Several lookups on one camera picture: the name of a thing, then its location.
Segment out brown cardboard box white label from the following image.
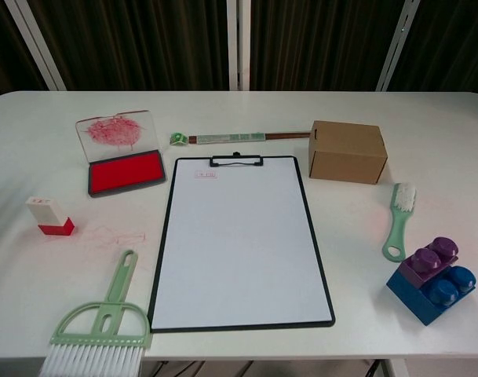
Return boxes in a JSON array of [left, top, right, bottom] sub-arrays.
[[308, 120, 389, 185]]

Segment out red ink pad clear lid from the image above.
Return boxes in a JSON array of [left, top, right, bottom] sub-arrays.
[[75, 109, 167, 198]]

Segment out wide green brush white bristles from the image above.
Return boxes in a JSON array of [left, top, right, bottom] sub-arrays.
[[40, 249, 151, 377]]

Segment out small red stamp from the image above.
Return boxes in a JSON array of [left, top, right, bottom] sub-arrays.
[[25, 197, 75, 236]]

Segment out black clipboard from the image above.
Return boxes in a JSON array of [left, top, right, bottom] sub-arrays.
[[144, 151, 337, 334]]

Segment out brown chopsticks in paper sleeve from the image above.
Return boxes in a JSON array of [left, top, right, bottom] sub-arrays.
[[188, 130, 312, 145]]

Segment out white paper sheet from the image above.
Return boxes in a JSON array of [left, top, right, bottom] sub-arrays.
[[150, 158, 332, 330]]

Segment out narrow green brush white bristles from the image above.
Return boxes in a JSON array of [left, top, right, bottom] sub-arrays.
[[381, 182, 418, 262]]

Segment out dark pleated curtain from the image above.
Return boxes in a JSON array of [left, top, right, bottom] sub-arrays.
[[0, 0, 478, 103]]

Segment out purple toy building block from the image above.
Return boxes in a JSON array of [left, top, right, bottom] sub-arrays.
[[398, 236, 461, 287]]

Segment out blue toy building block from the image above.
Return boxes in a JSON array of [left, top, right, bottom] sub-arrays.
[[386, 265, 478, 327]]

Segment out white metal frame post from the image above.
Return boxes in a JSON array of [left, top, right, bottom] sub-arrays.
[[226, 0, 251, 92], [3, 0, 67, 92], [375, 0, 420, 92]]

